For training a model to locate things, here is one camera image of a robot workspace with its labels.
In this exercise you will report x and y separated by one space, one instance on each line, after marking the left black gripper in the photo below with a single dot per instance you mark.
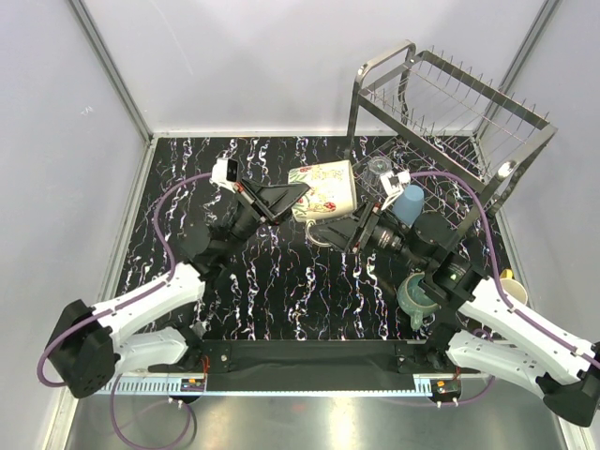
271 201

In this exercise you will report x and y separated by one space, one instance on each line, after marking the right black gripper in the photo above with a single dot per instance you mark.
345 232

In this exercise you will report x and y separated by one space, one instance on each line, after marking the white floral mug green inside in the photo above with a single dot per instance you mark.
331 194

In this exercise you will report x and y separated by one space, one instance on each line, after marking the light blue plastic cup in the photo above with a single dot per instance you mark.
409 205

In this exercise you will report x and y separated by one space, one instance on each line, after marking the clear faceted glass tumbler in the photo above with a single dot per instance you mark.
373 169

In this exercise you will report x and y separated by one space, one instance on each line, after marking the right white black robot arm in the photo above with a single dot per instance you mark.
557 366

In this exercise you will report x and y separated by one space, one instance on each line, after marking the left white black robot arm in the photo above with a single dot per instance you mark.
89 345

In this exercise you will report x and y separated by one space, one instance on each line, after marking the steel two-tier dish rack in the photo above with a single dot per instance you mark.
428 113

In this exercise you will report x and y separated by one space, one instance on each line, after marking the black marble pattern mat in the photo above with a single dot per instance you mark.
279 285

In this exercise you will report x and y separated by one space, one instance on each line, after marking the teal ceramic mug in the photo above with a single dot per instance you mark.
414 302

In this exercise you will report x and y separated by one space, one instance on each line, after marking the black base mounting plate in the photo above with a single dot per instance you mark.
237 366

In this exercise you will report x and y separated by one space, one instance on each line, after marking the yellow cup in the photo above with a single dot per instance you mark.
513 287

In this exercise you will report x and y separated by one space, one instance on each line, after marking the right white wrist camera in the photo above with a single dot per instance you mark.
394 184

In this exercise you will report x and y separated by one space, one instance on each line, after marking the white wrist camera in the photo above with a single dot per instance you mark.
394 184
225 173

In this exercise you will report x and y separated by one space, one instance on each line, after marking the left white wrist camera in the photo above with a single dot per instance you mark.
225 173

